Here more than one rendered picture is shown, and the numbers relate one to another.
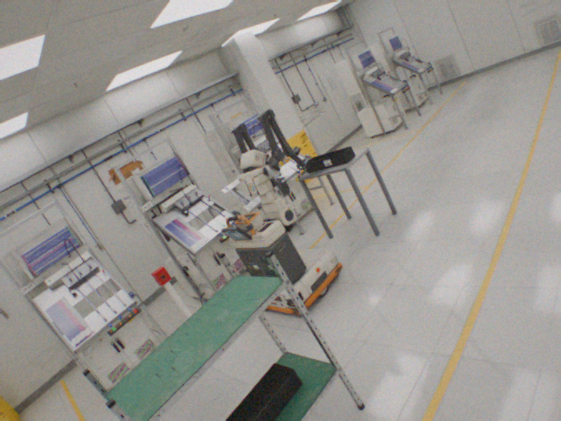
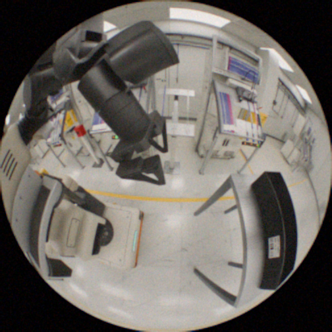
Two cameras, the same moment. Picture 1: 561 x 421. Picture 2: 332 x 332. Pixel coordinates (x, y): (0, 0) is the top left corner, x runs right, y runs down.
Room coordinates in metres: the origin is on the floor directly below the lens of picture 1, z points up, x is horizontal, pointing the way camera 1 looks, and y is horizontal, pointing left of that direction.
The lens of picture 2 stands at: (3.52, -0.24, 1.15)
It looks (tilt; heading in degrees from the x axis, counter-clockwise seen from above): 50 degrees down; 40
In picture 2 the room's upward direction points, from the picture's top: straight up
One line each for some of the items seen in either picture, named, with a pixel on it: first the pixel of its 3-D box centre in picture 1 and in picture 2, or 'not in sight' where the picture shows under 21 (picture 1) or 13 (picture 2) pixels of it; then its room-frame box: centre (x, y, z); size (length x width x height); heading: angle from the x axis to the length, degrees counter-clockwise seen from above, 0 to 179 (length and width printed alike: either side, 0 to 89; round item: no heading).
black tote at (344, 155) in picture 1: (328, 159); (282, 230); (3.75, -0.70, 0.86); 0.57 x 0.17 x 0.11; 36
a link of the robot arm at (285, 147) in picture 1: (278, 133); not in sight; (3.20, -0.31, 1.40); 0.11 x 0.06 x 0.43; 36
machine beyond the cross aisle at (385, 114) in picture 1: (370, 88); (300, 139); (7.39, -2.84, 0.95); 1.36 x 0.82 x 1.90; 38
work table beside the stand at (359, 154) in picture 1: (347, 195); (234, 240); (3.76, -0.72, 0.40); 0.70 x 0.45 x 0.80; 36
